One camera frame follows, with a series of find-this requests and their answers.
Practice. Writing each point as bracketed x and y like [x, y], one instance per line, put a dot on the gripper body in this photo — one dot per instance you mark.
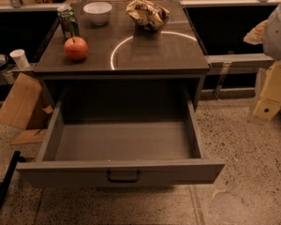
[278, 35]

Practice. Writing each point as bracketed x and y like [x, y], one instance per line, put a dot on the crumpled chip bag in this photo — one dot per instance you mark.
[148, 15]

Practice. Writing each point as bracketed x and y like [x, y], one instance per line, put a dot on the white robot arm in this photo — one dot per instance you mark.
[268, 34]

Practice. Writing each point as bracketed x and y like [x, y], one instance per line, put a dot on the brown cardboard box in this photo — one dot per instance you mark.
[28, 108]

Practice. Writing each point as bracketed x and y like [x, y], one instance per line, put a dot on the black pole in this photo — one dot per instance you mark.
[16, 158]

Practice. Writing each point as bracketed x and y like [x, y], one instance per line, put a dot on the red apple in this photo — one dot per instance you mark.
[76, 48]

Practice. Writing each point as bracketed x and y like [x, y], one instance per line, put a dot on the white bowl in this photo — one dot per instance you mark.
[98, 12]

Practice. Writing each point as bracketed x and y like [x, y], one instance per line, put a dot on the dark grey drawer cabinet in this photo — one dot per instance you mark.
[122, 50]

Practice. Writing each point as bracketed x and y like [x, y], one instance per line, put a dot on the white paper cup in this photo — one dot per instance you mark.
[19, 58]

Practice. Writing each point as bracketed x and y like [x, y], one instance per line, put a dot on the grey top drawer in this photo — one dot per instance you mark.
[119, 139]

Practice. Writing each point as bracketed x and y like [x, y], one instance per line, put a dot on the green soda can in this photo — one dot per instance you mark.
[68, 21]

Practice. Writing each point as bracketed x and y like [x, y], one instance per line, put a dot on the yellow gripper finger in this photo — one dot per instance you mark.
[263, 110]

